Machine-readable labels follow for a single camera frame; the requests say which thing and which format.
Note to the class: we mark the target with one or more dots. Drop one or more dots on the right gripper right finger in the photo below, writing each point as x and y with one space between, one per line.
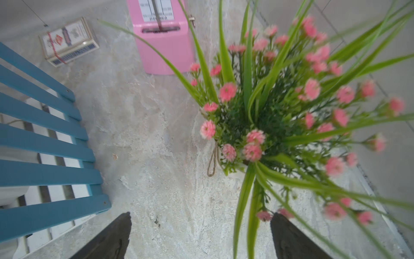
291 243

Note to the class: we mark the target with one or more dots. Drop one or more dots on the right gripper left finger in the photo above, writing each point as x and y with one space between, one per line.
110 243

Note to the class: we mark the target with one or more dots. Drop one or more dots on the blue white wooden rack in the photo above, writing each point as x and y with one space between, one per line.
49 184

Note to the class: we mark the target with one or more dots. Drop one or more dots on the pink flower pot corner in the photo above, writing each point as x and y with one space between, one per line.
281 109

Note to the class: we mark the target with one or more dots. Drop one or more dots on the small playing card box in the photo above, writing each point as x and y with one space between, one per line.
68 43

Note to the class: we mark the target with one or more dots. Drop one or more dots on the pink metronome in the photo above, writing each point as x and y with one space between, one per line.
162 25

